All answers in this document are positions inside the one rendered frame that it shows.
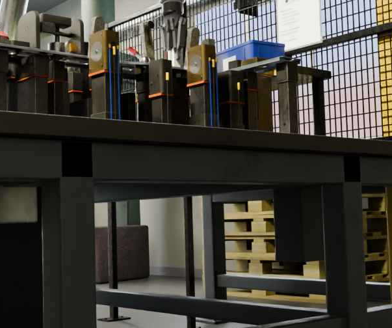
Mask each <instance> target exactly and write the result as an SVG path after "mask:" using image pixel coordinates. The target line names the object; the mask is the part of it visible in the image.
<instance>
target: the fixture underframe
mask: <svg viewBox="0 0 392 328"><path fill-rule="evenodd" d="M40 186H42V263H43V313H44V328H97V323H96V304H97V305H107V306H112V307H122V308H131V309H137V310H146V311H151V312H161V313H166V314H175V315H181V316H190V317H196V318H197V319H196V322H202V323H211V324H219V323H227V322H235V323H245V324H250V325H256V326H253V327H245V328H392V305H384V306H379V307H372V308H367V299H381V300H390V301H391V288H390V283H384V282H366V276H365V250H364V236H363V209H362V195H364V194H376V193H385V187H386V186H392V157H380V156H357V155H344V154H321V153H308V152H284V151H272V150H249V149H236V148H212V147H200V146H176V145H163V144H140V143H116V142H104V141H80V140H67V139H44V138H32V137H8V136H0V224H17V223H36V222H37V220H38V208H37V187H40ZM193 196H202V215H203V257H204V279H205V298H204V297H191V296H184V295H170V294H158V293H150V292H138V291H131V290H117V289H110V288H97V287H96V255H95V220H94V203H104V202H121V201H131V200H148V199H158V198H176V197H193ZM255 200H273V203H274V237H275V255H276V261H280V262H312V261H320V260H325V274H326V279H303V278H291V277H268V276H256V275H233V274H226V248H225V228H224V202H243V201H255ZM227 288H239V289H248V290H264V291H273V292H289V293H298V294H314V295H326V303H327V310H324V309H317V308H304V307H291V306H284V305H271V304H264V303H251V302H244V301H231V300H227Z"/></svg>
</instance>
